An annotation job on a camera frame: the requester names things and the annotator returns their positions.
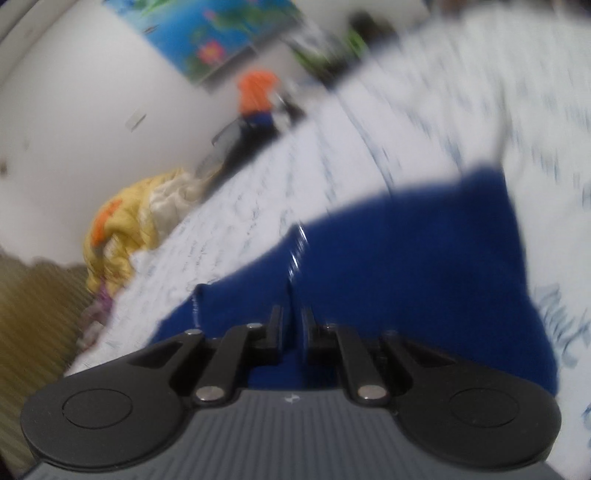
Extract lotus wall poster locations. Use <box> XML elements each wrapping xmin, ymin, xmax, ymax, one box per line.
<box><xmin>104</xmin><ymin>0</ymin><xmax>305</xmax><ymax>86</ymax></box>

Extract black clothes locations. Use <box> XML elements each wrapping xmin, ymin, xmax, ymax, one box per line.
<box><xmin>210</xmin><ymin>108</ymin><xmax>305</xmax><ymax>185</ymax></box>

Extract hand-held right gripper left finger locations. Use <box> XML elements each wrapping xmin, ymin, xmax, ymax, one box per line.
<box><xmin>124</xmin><ymin>305</ymin><xmax>284</xmax><ymax>408</ymax></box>

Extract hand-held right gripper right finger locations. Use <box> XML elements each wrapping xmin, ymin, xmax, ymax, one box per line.
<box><xmin>300</xmin><ymin>307</ymin><xmax>463</xmax><ymax>408</ymax></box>

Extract green plastic item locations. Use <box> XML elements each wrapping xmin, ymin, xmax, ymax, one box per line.
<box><xmin>290</xmin><ymin>14</ymin><xmax>366</xmax><ymax>72</ymax></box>

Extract yellow quilt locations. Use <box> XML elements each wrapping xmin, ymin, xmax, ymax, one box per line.
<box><xmin>83</xmin><ymin>168</ymin><xmax>205</xmax><ymax>296</ymax></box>

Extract white printed bedsheet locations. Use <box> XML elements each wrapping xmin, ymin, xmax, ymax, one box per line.
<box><xmin>65</xmin><ymin>0</ymin><xmax>591</xmax><ymax>480</ymax></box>

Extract blue sweater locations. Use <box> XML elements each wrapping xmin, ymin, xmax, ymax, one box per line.
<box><xmin>148</xmin><ymin>168</ymin><xmax>560</xmax><ymax>402</ymax></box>

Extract orange plastic bag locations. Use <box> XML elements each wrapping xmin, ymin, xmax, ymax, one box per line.
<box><xmin>236</xmin><ymin>69</ymin><xmax>280</xmax><ymax>116</ymax></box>

